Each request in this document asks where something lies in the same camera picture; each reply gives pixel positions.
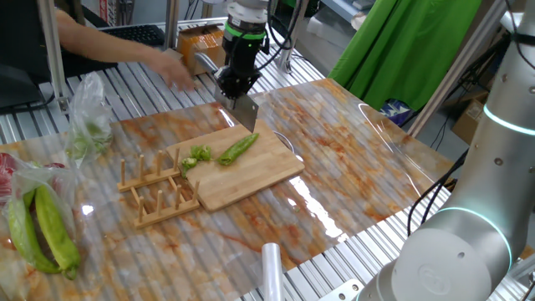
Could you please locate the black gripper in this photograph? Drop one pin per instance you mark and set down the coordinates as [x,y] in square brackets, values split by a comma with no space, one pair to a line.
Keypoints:
[239,56]

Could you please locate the steel kitchen knife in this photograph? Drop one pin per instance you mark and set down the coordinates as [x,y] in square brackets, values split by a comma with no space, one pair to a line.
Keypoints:
[236,110]

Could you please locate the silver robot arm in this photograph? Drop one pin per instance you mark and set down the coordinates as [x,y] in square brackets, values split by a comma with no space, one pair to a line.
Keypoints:
[480,234]

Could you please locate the bare person forearm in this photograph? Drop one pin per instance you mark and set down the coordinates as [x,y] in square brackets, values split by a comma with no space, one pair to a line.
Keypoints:
[104,42]

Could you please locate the cut chili slice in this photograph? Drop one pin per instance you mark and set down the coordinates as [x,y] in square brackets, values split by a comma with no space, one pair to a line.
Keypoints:
[190,161]
[195,152]
[206,153]

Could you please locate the cut chili stem piece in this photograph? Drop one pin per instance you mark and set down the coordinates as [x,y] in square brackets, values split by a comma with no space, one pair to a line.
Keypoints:
[184,171]

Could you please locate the bare person hand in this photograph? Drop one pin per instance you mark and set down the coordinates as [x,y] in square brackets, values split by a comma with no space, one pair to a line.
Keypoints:
[171,71]

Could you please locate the taped cardboard box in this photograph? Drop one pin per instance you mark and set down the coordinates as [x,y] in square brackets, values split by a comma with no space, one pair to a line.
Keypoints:
[200,42]

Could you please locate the wooden cutting board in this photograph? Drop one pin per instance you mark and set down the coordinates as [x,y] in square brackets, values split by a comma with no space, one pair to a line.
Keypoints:
[251,175]

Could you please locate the black keyboard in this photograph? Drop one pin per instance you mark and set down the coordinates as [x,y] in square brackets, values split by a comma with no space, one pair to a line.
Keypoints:
[134,34]

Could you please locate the wooden peg rack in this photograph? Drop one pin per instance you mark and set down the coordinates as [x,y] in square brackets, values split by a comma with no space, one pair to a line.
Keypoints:
[142,180]

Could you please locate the marbled plastic table sheet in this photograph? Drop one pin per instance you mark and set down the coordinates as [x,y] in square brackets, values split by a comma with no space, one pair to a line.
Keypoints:
[355,167]

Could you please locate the crumpled clear plastic bag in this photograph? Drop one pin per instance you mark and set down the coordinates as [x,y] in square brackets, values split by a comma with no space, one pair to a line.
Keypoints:
[90,104]

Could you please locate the pale green pepper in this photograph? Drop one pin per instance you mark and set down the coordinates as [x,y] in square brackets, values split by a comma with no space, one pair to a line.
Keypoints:
[98,142]

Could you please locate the red and white sign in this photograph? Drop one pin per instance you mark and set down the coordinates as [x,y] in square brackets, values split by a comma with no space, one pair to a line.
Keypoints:
[103,10]

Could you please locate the black desk mat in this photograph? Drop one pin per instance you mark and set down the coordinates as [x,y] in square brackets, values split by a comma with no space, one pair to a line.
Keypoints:
[83,69]

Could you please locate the blue patterned bag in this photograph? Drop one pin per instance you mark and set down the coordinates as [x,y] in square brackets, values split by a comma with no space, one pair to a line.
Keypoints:
[395,112]

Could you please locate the green cloth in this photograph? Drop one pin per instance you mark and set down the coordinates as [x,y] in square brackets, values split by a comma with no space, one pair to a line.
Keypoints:
[397,50]

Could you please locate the white plastic bag roll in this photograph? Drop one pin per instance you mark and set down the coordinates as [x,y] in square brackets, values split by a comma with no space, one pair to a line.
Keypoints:
[272,271]

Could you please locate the red pepper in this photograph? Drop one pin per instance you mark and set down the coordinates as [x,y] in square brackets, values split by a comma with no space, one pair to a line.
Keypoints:
[56,180]
[6,175]

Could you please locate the slanted aluminium pole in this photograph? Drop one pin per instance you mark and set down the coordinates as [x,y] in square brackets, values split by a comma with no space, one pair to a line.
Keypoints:
[455,71]

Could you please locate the black desktop monitor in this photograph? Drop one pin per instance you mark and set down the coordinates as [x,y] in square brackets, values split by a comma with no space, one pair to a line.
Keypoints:
[16,37]

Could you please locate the green pepper with curled stem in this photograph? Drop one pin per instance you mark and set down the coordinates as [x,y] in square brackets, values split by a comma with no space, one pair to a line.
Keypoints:
[54,230]

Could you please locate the brown floor carton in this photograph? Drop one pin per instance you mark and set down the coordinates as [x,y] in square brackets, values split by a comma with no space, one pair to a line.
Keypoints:
[470,117]

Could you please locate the green pepper inside bag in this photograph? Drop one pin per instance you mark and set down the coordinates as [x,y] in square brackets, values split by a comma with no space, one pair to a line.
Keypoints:
[23,234]

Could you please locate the aluminium frame post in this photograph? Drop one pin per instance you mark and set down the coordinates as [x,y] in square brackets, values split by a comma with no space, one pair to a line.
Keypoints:
[52,50]
[171,21]
[292,33]

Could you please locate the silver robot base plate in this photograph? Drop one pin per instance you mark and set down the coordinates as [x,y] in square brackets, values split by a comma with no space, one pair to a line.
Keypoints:
[340,292]

